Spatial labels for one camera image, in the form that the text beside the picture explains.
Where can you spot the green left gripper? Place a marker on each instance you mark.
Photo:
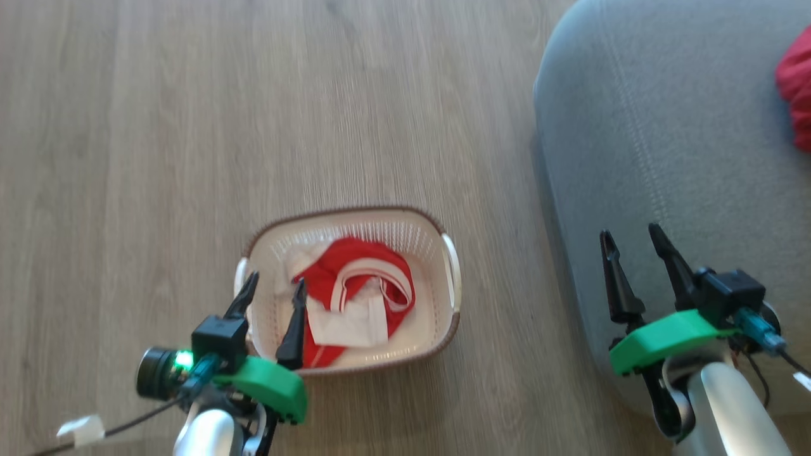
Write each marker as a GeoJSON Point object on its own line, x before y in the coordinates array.
{"type": "Point", "coordinates": [272, 386]}

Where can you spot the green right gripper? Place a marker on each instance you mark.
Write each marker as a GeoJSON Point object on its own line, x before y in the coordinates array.
{"type": "Point", "coordinates": [665, 339]}

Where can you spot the white and red garment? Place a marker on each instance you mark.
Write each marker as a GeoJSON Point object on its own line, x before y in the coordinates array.
{"type": "Point", "coordinates": [355, 297]}

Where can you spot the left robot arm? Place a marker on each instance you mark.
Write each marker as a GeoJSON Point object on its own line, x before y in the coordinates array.
{"type": "Point", "coordinates": [212, 434]}

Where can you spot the grey fabric sofa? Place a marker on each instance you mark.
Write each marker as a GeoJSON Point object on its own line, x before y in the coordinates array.
{"type": "Point", "coordinates": [684, 158]}

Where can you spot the white perforated laundry basket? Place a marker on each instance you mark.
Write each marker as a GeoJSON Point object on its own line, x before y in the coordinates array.
{"type": "Point", "coordinates": [431, 329]}

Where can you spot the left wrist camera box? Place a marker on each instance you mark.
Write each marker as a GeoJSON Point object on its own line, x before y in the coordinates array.
{"type": "Point", "coordinates": [218, 342]}

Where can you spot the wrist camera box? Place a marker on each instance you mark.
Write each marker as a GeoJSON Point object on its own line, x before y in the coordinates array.
{"type": "Point", "coordinates": [218, 342]}
{"type": "Point", "coordinates": [732, 294]}

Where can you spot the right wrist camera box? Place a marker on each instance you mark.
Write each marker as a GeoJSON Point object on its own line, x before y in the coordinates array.
{"type": "Point", "coordinates": [732, 294]}

